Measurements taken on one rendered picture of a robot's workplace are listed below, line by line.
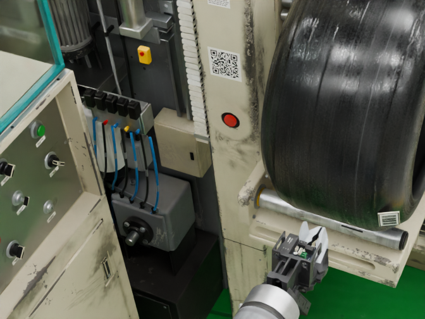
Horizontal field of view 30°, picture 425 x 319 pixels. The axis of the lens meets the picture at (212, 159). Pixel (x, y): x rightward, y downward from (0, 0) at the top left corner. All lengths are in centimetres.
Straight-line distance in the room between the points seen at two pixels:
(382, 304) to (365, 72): 146
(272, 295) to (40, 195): 67
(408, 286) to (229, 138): 117
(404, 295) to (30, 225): 145
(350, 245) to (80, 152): 64
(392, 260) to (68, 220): 74
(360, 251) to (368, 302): 99
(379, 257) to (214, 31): 60
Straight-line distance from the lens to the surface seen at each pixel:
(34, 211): 177
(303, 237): 145
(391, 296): 278
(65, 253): 184
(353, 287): 279
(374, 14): 145
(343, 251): 179
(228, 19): 161
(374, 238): 175
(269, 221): 183
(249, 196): 178
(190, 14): 167
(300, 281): 138
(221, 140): 185
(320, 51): 144
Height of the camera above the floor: 225
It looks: 44 degrees down
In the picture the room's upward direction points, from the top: 7 degrees counter-clockwise
